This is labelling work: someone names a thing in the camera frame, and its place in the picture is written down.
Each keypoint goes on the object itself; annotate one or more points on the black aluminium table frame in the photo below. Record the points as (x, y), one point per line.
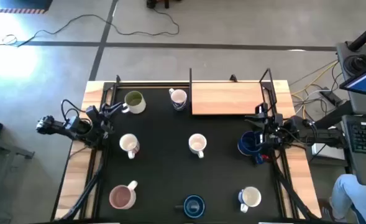
(151, 84)

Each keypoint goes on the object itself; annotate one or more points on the black power strip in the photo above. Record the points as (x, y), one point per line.
(332, 96)

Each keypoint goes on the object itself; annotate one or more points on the white mug teal diamond pattern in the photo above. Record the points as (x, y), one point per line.
(197, 143)

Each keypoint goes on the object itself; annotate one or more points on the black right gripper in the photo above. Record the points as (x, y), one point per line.
(272, 130)

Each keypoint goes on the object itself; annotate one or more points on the white mug olive green inside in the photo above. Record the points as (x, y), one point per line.
(136, 101)

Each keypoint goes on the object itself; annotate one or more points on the white mug blue flower pattern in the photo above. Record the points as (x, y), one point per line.
(251, 196)

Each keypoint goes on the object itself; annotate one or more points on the black metal shelf frame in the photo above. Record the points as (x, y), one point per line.
(190, 77)

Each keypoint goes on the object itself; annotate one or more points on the person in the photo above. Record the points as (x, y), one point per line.
(344, 189)

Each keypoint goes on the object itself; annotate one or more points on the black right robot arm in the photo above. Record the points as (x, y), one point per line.
(322, 134)

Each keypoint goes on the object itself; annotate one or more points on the grey equipment cart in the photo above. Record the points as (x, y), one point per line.
(344, 90)

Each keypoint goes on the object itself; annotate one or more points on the dark blue mug white base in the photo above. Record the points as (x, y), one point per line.
(246, 144)

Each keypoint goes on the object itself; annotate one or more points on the small dark blue mug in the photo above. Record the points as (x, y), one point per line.
(194, 206)

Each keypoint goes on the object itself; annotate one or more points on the black table mat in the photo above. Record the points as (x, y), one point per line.
(164, 174)

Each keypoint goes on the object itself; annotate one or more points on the wooden shelf board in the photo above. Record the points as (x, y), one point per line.
(226, 98)

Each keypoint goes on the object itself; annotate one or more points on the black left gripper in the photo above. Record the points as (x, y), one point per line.
(99, 119)

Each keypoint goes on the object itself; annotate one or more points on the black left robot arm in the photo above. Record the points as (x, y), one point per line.
(74, 127)

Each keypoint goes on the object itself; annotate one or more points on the small red clip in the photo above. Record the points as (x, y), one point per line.
(265, 158)

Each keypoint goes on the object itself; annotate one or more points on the white printed paper sheet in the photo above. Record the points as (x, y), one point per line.
(328, 153)

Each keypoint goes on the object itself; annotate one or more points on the black wheeled base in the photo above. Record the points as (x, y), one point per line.
(151, 3)

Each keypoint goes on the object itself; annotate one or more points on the white mug blue stripe pattern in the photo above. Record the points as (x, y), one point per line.
(179, 97)

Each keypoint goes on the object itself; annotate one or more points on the white mug red pattern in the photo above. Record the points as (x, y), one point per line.
(128, 143)

